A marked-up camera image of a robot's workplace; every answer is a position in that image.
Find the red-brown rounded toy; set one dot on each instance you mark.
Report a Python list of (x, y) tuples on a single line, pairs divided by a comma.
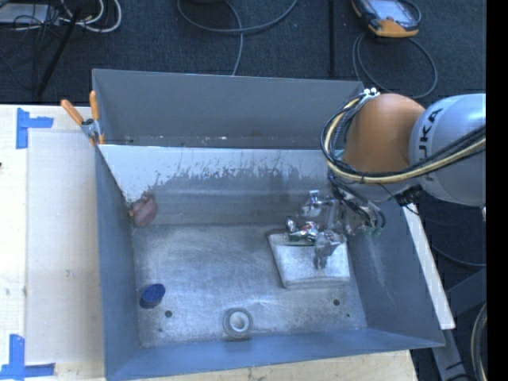
[(143, 212)]

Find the white square pad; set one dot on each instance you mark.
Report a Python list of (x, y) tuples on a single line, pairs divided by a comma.
[(305, 268)]

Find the black cylinder on white bracket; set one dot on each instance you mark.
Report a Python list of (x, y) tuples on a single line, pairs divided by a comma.
[(409, 196)]

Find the grey metal bin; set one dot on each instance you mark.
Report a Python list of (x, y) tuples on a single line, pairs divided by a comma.
[(222, 276)]

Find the blue round cap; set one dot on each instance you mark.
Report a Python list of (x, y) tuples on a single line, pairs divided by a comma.
[(152, 295)]

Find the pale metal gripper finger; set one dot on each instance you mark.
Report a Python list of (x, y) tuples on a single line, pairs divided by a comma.
[(298, 230), (323, 248)]

